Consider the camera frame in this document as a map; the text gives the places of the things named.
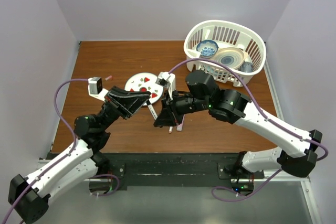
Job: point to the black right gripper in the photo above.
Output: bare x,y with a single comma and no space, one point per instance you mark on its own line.
165,114

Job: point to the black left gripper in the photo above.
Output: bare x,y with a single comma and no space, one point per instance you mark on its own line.
126,104

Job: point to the pink highlighter pen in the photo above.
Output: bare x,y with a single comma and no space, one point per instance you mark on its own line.
179,128

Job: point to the white black-tipped marker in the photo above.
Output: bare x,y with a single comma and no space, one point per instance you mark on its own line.
151,109

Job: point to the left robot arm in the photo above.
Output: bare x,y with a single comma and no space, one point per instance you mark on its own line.
30,196

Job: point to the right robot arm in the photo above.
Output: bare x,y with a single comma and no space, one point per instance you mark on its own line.
294,152

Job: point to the watermelon pattern plate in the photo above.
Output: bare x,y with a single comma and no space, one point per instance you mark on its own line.
145,81

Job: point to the blue patterned bowl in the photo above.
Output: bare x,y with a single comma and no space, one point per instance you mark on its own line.
207,48

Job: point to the beige ceramic plate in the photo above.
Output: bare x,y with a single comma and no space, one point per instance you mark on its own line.
231,57

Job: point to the grey blue cup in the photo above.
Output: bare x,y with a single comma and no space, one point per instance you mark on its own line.
247,67

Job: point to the white plastic dish basket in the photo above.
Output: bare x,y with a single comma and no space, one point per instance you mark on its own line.
230,44

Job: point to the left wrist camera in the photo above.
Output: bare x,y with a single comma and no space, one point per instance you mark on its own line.
95,88

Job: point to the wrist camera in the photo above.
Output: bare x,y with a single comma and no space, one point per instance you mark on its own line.
95,88
168,81

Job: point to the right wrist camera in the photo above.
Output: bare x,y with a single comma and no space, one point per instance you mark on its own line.
168,81

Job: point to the black mounting base plate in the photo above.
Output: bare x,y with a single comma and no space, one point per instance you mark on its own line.
122,170

